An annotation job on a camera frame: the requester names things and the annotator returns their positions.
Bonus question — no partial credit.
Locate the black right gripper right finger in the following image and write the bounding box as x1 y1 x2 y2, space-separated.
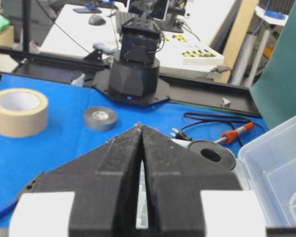
140 125 267 237

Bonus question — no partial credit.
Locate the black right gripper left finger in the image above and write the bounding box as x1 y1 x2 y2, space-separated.
9 126 141 237

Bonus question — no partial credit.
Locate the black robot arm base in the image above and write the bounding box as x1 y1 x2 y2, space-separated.
109 13 161 97

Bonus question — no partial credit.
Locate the clear plastic toolbox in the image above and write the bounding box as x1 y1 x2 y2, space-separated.
238 116 296 228

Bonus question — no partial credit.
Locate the black round disc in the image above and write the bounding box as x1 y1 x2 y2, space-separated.
187 140 236 170

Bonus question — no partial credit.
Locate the grey tape roll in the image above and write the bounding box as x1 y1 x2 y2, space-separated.
83 107 117 132

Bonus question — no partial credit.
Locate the blue table mat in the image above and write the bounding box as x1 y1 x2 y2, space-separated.
0 74 269 229

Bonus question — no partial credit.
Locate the beige masking tape roll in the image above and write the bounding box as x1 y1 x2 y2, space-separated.
0 88 48 138

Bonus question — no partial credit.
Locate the dark green board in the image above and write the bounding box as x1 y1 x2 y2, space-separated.
250 1 296 129

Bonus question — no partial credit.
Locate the white box with yellow parts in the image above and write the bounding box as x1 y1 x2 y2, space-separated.
156 32 224 74

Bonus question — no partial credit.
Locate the white background desk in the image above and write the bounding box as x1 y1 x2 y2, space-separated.
38 0 242 75

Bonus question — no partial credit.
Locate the grey computer mouse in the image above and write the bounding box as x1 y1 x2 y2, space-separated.
88 14 106 26

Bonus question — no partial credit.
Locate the black smartphone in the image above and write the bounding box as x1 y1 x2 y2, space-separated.
73 8 102 14

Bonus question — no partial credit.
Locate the black power cable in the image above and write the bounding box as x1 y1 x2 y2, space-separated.
171 112 266 146

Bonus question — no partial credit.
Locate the red handled screwdriver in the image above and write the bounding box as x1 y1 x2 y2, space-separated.
214 122 254 144

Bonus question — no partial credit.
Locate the black aluminium frame rail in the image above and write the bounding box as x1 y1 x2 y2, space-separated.
0 46 261 118

